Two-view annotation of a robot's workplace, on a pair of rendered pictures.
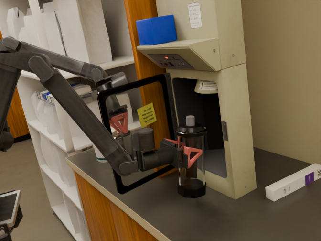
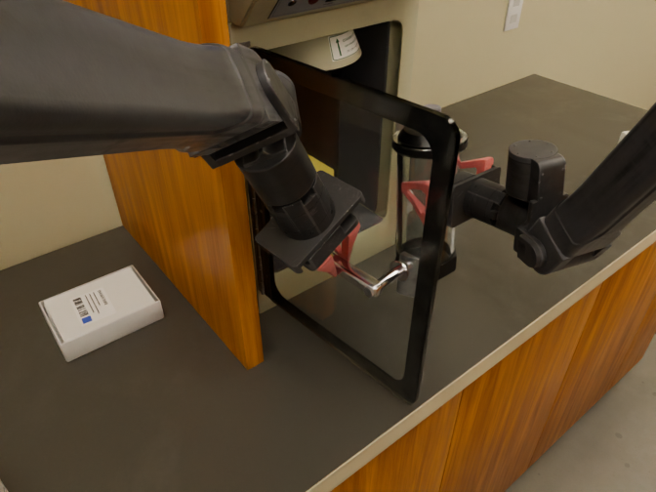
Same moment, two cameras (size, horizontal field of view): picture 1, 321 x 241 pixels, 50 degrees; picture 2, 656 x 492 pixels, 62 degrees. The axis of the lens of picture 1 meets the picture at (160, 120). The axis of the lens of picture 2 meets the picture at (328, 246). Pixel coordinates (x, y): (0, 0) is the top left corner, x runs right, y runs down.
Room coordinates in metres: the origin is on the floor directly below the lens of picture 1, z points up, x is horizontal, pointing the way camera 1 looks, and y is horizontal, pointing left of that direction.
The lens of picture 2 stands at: (1.32, 0.62, 1.59)
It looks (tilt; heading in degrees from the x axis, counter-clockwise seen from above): 37 degrees down; 262
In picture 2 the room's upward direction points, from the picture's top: straight up
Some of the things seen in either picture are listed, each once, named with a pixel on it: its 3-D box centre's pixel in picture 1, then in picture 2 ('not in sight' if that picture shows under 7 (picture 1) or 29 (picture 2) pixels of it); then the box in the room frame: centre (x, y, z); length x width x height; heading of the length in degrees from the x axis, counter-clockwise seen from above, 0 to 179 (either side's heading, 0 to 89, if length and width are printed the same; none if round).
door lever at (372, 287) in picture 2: not in sight; (360, 266); (1.22, 0.15, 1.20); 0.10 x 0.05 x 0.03; 127
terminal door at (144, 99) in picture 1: (142, 133); (334, 234); (1.24, 0.08, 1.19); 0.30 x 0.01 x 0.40; 127
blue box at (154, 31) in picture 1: (156, 30); not in sight; (1.26, -0.04, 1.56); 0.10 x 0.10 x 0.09; 31
